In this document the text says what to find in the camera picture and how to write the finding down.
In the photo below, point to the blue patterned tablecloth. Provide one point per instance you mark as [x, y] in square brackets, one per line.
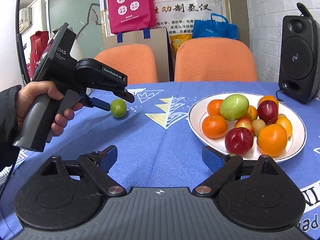
[157, 148]

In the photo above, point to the yellow snack bag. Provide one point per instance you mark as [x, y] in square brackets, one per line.
[176, 41]

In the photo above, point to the orange chair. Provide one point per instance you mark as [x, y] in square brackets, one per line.
[137, 61]
[214, 59]

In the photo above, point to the blue plastic bag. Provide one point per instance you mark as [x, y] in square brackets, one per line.
[217, 26]

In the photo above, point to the dark red plum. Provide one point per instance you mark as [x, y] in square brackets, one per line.
[239, 141]
[268, 111]

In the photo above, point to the right orange chair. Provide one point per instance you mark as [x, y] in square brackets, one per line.
[214, 59]

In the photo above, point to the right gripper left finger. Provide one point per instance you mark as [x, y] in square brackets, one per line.
[63, 194]

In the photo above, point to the red yellow apple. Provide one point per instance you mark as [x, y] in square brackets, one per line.
[244, 123]

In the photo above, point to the black speaker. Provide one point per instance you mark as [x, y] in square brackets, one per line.
[299, 56]

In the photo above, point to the white poster board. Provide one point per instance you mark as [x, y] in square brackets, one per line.
[178, 16]

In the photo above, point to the tangerine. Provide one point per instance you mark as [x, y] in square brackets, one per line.
[213, 107]
[214, 126]
[251, 113]
[268, 97]

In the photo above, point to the small green apple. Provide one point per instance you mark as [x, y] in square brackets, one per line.
[118, 108]

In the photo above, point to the white oval plate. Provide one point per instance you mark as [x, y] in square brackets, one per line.
[198, 112]

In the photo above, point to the yellow orange citrus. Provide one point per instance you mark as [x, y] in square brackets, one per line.
[286, 124]

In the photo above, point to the red thermos jug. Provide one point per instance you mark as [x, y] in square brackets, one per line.
[39, 43]

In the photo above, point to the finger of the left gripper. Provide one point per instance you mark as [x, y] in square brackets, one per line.
[94, 102]
[122, 93]

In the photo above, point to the large orange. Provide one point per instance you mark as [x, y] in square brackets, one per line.
[272, 140]

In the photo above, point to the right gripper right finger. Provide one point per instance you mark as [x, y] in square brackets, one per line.
[255, 194]

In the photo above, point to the large green apple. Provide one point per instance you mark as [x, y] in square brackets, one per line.
[234, 107]

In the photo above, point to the left orange chair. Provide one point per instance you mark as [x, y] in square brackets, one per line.
[137, 61]

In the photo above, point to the magenta tote bag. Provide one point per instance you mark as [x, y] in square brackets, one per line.
[130, 15]

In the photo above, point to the person's left forearm sleeve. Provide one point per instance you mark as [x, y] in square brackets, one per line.
[8, 126]

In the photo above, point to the brown paper bag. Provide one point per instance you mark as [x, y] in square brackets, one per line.
[157, 39]

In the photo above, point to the person's left hand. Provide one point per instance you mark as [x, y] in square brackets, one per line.
[38, 109]

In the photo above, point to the white thermos jug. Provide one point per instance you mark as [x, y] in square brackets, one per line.
[75, 51]

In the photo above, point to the brown kiwi fruit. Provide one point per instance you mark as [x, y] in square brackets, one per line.
[258, 125]

